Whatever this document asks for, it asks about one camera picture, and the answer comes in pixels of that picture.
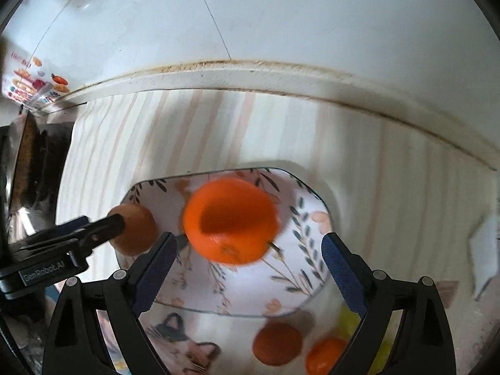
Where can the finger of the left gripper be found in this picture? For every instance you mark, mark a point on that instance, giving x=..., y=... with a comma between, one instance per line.
x=81, y=232

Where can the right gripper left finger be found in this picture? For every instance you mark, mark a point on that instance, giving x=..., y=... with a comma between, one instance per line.
x=75, y=342

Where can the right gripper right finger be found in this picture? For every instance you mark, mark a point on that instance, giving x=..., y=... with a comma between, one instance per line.
x=423, y=343

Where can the reddish brown apple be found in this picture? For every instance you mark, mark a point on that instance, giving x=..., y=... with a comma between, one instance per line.
x=140, y=230

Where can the small bright orange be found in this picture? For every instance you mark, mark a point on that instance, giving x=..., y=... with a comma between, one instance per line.
x=324, y=357

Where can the dark orange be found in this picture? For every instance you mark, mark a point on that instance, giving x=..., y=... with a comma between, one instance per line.
x=277, y=344

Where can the large orange with stem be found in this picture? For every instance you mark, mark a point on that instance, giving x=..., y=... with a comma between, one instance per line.
x=230, y=221

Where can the green apple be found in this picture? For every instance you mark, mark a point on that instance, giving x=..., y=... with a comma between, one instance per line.
x=347, y=323

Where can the steel wok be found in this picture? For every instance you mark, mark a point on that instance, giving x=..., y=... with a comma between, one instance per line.
x=25, y=161

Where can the white paper towel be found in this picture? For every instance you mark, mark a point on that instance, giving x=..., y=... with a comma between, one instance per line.
x=484, y=253

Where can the floral glass fruit plate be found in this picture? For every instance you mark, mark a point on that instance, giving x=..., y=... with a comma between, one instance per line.
x=281, y=282

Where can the striped cat print mat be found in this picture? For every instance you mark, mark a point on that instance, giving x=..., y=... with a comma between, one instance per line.
x=404, y=201

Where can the colourful wall sticker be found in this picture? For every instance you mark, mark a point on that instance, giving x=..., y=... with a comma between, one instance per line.
x=30, y=81

